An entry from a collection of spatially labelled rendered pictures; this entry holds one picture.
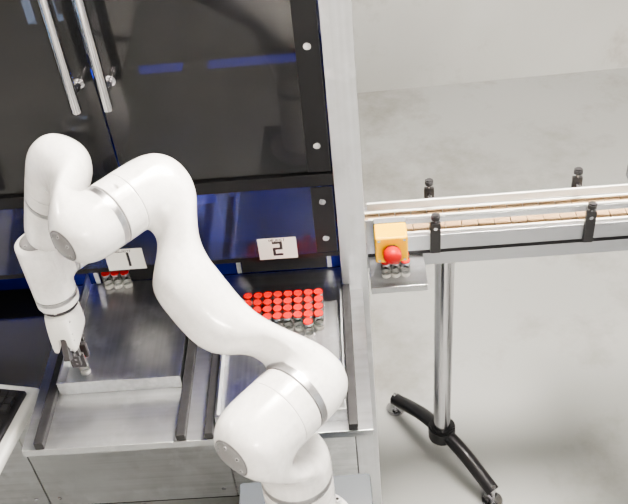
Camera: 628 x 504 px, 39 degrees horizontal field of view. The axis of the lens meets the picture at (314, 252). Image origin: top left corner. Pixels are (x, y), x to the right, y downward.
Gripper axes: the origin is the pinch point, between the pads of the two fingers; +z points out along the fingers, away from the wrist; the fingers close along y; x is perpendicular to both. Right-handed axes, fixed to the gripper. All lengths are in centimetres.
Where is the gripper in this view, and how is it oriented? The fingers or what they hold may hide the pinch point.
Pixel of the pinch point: (79, 354)
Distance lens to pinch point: 192.9
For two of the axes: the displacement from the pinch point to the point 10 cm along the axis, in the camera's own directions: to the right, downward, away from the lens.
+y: 0.1, 6.5, -7.6
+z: 0.9, 7.6, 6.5
